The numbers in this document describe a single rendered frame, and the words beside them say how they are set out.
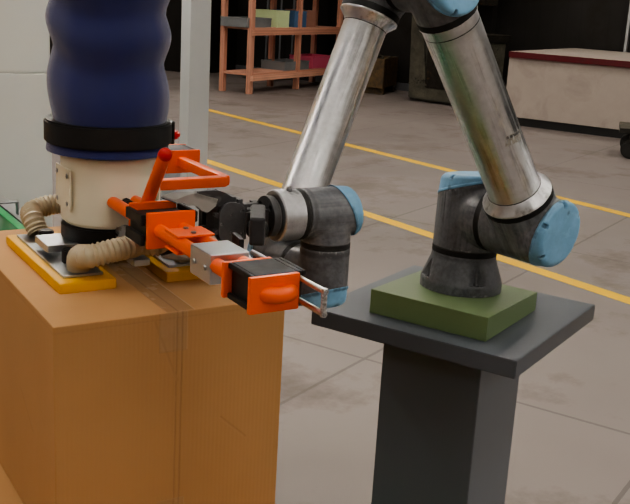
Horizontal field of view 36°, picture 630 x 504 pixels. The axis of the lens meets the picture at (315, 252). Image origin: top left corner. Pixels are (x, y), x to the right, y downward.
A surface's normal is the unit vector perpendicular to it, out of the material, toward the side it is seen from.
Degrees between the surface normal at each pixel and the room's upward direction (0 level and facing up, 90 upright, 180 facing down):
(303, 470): 0
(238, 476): 90
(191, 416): 90
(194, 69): 90
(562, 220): 94
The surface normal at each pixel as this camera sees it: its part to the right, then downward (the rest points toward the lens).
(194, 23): 0.52, 0.25
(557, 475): 0.05, -0.97
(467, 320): -0.55, 0.18
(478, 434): 0.83, 0.18
